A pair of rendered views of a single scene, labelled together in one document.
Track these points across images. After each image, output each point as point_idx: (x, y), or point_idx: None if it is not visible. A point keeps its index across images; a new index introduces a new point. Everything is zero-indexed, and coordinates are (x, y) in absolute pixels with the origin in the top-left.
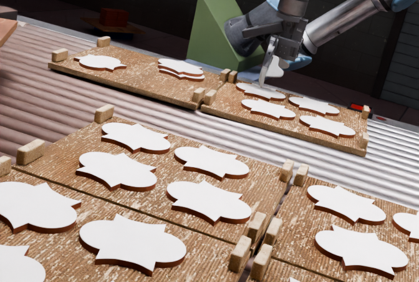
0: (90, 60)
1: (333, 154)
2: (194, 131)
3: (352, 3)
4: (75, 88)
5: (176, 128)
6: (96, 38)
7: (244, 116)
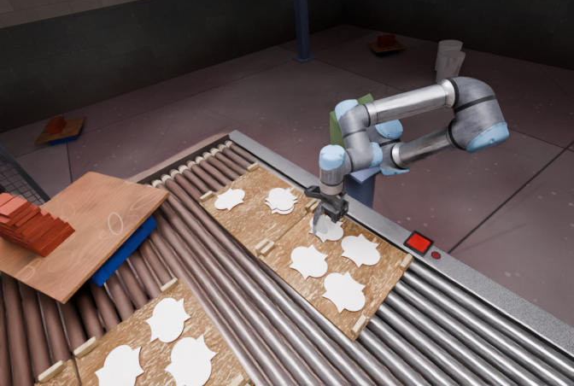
0: (223, 198)
1: (329, 330)
2: (232, 293)
3: (432, 140)
4: (197, 232)
5: (224, 287)
6: (266, 150)
7: (281, 273)
